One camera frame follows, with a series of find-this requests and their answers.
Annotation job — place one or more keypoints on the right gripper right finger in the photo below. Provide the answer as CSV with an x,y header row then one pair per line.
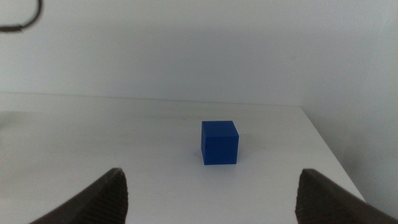
x,y
323,205

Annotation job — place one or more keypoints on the blue cube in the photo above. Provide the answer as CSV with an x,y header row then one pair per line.
x,y
219,144

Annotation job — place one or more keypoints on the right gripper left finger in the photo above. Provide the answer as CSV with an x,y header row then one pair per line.
x,y
102,202

